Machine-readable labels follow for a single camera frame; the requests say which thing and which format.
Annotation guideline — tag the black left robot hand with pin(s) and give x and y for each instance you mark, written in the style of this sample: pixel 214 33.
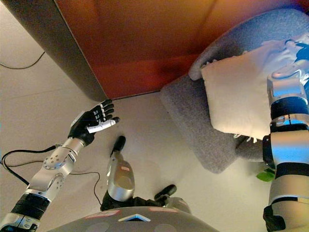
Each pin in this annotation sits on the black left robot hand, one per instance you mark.
pixel 87 123

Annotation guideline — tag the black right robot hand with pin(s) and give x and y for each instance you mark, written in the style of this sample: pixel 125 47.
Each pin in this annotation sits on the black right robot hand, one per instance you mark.
pixel 303 53

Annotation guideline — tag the cream fringed pillow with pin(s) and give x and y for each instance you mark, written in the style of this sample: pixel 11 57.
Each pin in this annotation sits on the cream fringed pillow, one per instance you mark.
pixel 236 94

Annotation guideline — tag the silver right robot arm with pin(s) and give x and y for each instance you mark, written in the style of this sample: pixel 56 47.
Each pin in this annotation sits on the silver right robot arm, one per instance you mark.
pixel 287 149

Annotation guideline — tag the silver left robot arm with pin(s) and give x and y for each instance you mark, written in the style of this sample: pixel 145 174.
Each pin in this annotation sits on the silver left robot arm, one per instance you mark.
pixel 53 166

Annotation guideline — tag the large orange brown cabinet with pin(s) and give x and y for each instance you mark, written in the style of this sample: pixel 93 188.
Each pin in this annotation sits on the large orange brown cabinet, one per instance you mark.
pixel 144 43

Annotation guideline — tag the grey fabric armchair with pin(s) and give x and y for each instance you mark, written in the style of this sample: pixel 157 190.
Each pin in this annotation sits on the grey fabric armchair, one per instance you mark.
pixel 190 120

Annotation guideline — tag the grey robot torso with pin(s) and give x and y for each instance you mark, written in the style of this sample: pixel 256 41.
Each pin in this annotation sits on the grey robot torso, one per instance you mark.
pixel 135 223

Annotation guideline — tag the green leafy potted plant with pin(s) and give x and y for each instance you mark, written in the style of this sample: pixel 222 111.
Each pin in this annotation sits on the green leafy potted plant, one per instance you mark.
pixel 265 175

